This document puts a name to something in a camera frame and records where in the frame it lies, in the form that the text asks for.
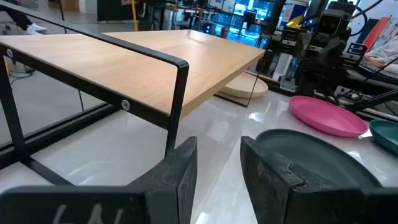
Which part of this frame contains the orange board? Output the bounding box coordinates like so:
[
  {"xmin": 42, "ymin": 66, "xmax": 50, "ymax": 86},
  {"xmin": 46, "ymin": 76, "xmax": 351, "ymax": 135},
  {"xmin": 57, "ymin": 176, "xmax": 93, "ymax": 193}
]
[{"xmin": 361, "ymin": 16, "xmax": 391, "ymax": 52}]

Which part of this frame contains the black cabinet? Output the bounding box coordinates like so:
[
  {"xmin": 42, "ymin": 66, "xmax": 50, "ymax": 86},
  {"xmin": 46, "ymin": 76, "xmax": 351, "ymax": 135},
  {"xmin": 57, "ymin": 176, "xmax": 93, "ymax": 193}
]
[{"xmin": 96, "ymin": 0, "xmax": 150, "ymax": 22}]

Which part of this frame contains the teal bowl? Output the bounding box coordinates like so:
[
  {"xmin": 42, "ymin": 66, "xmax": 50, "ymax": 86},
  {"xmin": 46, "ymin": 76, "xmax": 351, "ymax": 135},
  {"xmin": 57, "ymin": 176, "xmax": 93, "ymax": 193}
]
[{"xmin": 369, "ymin": 119, "xmax": 398, "ymax": 155}]

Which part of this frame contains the person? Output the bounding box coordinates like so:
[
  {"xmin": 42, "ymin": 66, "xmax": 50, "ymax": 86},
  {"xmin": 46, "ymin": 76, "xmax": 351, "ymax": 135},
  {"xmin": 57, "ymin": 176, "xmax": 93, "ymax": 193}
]
[
  {"xmin": 363, "ymin": 17, "xmax": 398, "ymax": 77},
  {"xmin": 0, "ymin": 0, "xmax": 48, "ymax": 35}
]

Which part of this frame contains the black table frame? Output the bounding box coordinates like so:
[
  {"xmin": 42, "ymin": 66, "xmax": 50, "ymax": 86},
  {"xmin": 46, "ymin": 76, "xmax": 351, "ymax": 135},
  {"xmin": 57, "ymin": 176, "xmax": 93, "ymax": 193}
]
[{"xmin": 0, "ymin": 70, "xmax": 398, "ymax": 170}]

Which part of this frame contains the magenta plate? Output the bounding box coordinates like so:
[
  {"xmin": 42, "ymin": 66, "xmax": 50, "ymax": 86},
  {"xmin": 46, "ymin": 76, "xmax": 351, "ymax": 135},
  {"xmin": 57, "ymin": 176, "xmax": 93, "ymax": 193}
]
[{"xmin": 289, "ymin": 95, "xmax": 369, "ymax": 138}]

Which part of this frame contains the wooden shelf with black frame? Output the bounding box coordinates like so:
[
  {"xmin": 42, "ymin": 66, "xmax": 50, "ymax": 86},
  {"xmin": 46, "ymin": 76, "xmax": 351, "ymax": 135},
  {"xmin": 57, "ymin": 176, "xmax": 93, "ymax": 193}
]
[{"xmin": 0, "ymin": 0, "xmax": 267, "ymax": 187}]

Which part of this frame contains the dark green-grey plate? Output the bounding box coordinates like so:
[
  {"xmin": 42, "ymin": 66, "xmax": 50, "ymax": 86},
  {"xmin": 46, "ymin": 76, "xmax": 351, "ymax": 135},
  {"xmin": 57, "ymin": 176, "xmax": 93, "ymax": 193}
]
[{"xmin": 254, "ymin": 128, "xmax": 384, "ymax": 189}]

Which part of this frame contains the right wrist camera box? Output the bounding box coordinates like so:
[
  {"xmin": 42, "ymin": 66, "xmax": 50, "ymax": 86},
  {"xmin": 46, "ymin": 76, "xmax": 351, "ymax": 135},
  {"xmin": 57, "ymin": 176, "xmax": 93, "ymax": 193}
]
[{"xmin": 315, "ymin": 9, "xmax": 343, "ymax": 37}]

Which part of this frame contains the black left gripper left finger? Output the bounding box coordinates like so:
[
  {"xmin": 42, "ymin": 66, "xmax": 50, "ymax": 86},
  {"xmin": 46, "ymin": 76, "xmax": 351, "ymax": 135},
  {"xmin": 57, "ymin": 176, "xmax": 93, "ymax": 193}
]
[{"xmin": 0, "ymin": 136, "xmax": 198, "ymax": 224}]

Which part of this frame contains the yellow pole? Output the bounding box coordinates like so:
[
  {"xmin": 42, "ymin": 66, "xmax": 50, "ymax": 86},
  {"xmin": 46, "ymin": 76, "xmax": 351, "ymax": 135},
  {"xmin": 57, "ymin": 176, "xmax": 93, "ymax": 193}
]
[{"xmin": 130, "ymin": 0, "xmax": 139, "ymax": 32}]

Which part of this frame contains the beige plate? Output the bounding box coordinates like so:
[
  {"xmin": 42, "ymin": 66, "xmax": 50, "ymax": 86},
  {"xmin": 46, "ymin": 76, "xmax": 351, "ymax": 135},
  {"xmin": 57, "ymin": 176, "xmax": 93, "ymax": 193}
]
[{"xmin": 216, "ymin": 72, "xmax": 269, "ymax": 99}]

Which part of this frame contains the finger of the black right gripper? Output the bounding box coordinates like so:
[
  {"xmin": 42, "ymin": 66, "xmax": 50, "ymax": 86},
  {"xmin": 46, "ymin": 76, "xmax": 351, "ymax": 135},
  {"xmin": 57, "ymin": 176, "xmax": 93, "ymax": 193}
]
[
  {"xmin": 324, "ymin": 38, "xmax": 346, "ymax": 63},
  {"xmin": 293, "ymin": 31, "xmax": 313, "ymax": 60}
]

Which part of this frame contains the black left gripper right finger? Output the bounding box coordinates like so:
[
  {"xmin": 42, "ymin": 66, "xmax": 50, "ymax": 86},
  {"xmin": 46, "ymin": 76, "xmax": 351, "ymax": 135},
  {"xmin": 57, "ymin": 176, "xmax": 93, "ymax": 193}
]
[{"xmin": 239, "ymin": 135, "xmax": 398, "ymax": 224}]

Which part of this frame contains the black cable loop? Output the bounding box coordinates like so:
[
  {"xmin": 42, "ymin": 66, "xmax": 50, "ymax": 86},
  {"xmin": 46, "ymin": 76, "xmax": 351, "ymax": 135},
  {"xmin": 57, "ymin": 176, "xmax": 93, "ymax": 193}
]
[{"xmin": 350, "ymin": 0, "xmax": 385, "ymax": 37}]

